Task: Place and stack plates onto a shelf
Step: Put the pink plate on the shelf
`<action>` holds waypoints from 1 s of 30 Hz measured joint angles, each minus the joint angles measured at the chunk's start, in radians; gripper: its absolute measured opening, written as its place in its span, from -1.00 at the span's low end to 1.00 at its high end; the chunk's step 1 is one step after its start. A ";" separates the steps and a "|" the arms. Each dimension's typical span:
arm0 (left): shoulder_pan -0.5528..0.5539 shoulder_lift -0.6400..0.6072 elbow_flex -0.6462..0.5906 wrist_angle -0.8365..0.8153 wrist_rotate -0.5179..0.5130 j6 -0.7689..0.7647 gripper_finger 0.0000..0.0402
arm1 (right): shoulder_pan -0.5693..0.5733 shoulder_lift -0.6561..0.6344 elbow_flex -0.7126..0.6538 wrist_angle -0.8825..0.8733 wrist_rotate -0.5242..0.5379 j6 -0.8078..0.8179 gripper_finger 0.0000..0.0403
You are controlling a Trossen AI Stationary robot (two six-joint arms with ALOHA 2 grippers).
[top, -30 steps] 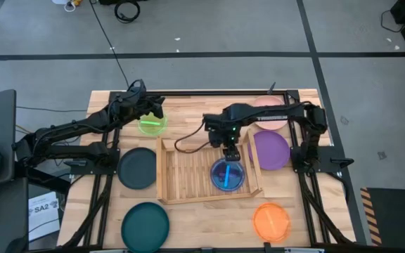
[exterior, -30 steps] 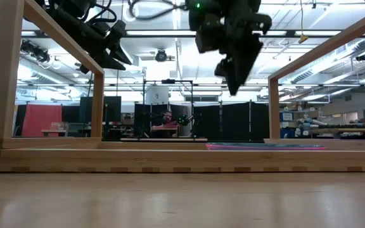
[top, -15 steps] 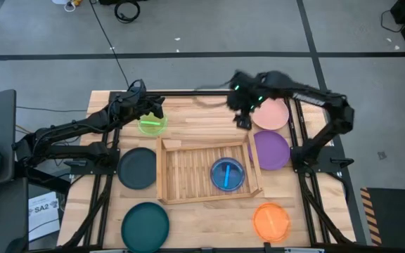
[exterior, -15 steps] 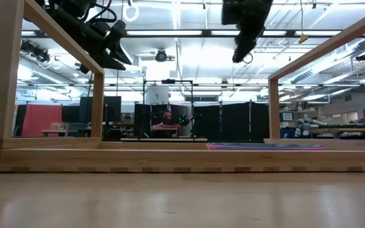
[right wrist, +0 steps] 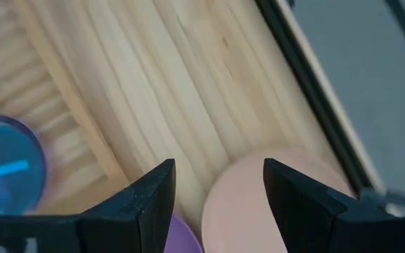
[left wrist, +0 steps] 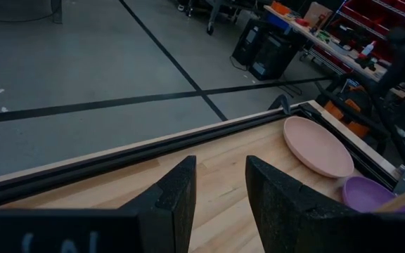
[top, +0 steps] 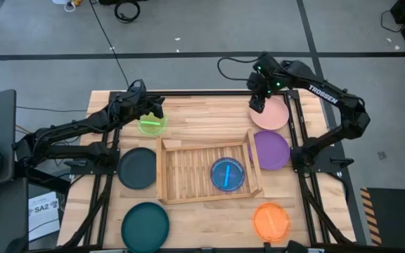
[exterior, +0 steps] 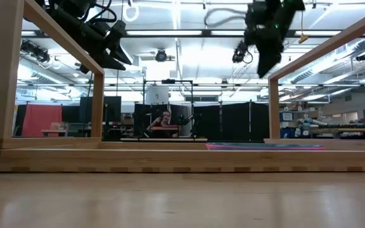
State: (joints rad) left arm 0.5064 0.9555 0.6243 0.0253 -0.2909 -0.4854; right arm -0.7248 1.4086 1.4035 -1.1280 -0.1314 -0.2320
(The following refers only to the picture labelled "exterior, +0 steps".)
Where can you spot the purple plastic plate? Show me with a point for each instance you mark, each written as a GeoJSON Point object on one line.
{"type": "Point", "coordinates": [265, 148]}

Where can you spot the person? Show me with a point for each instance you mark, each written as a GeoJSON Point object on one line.
{"type": "Point", "coordinates": [163, 125]}

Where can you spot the black partition curtain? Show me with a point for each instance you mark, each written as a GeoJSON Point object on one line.
{"type": "Point", "coordinates": [233, 122]}

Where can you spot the red fabric panel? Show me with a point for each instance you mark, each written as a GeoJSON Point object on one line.
{"type": "Point", "coordinates": [41, 120]}

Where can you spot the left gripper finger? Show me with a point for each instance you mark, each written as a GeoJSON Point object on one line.
{"type": "Point", "coordinates": [120, 55]}
{"type": "Point", "coordinates": [109, 62]}

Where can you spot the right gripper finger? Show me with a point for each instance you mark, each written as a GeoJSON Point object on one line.
{"type": "Point", "coordinates": [268, 61]}

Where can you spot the blue storage bin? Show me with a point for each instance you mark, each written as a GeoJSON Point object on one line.
{"type": "Point", "coordinates": [286, 133]}

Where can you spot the background wooden workbench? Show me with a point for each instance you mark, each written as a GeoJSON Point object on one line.
{"type": "Point", "coordinates": [344, 130]}

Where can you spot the black metal frame rig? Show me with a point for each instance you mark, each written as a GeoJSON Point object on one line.
{"type": "Point", "coordinates": [144, 107]}

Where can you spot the yellow hanging plug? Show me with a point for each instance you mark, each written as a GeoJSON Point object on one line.
{"type": "Point", "coordinates": [303, 39]}

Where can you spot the round black ceiling camera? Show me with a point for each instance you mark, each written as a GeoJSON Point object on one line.
{"type": "Point", "coordinates": [161, 55]}

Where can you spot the wooden bamboo plate shelf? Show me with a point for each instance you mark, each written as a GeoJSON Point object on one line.
{"type": "Point", "coordinates": [182, 158]}

